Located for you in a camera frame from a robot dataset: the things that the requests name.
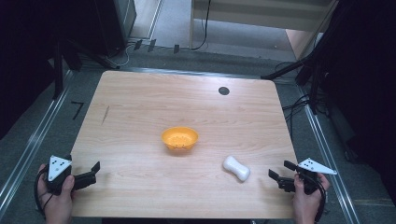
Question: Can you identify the orange perforated bowl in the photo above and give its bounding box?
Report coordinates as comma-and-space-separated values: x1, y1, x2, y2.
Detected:
161, 126, 200, 152

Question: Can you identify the metal floor rail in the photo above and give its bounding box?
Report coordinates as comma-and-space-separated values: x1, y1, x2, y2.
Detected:
297, 87, 361, 224
0, 70, 75, 216
120, 66, 262, 79

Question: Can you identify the black floor cable bundle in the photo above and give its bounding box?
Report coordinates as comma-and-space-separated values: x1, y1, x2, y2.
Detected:
280, 92, 313, 133

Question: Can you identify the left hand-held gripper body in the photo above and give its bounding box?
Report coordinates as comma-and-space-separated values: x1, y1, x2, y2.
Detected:
46, 154, 88, 196

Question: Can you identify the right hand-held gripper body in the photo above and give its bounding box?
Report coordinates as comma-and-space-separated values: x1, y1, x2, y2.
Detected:
278, 157, 338, 196

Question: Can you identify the black metal stand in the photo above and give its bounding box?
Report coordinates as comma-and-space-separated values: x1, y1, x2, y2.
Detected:
50, 34, 120, 101
261, 50, 331, 116

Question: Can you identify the white floor cable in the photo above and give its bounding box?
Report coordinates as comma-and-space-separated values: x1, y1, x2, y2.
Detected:
105, 43, 134, 68

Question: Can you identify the white shelf unit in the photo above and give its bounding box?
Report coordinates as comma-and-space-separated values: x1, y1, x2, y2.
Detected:
189, 0, 340, 60

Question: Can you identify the person's right hand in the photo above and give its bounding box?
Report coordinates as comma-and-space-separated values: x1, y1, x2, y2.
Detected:
291, 172, 331, 219

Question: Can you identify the person's left hand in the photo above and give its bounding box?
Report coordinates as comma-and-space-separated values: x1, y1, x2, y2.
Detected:
36, 163, 76, 217

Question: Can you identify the dark curtain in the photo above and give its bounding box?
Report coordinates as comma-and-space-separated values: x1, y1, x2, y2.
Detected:
317, 0, 396, 203
0, 0, 94, 140

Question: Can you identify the black hanging cable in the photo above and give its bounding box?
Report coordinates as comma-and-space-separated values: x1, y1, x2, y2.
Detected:
190, 0, 213, 51

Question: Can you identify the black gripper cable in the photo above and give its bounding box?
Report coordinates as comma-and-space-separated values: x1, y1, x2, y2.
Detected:
33, 167, 54, 218
306, 173, 328, 224

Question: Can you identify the black cabinet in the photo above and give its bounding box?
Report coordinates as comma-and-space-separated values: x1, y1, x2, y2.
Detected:
92, 0, 137, 58

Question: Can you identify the white bone-shaped soap bar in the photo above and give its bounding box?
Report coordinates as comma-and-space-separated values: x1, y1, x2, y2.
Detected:
221, 155, 251, 183

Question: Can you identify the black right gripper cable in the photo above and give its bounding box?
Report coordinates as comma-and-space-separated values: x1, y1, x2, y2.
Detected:
306, 173, 328, 224

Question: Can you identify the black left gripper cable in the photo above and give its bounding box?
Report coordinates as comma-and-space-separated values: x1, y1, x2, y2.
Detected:
33, 167, 54, 218

